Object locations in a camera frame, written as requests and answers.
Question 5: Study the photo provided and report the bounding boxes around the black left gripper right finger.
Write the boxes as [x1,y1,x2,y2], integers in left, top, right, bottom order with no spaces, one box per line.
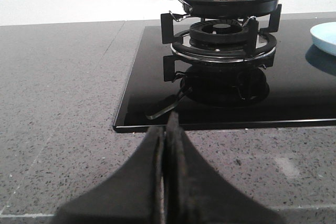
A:
[164,112,285,223]

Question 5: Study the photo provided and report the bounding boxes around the black gas burner head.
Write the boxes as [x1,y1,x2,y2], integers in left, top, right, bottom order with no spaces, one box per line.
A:
[189,19,249,44]

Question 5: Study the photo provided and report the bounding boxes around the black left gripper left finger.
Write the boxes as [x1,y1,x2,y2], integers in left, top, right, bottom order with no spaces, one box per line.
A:
[54,127,164,223]

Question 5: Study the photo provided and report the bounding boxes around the black pan support grate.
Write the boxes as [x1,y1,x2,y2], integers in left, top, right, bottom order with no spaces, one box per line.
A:
[161,5,281,64]

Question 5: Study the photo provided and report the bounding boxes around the black glass gas cooktop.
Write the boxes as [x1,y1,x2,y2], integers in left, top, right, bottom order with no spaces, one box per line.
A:
[113,18,335,133]

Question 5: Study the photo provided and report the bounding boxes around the light blue plate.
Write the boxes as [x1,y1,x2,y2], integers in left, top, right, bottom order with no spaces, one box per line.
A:
[310,22,336,56]

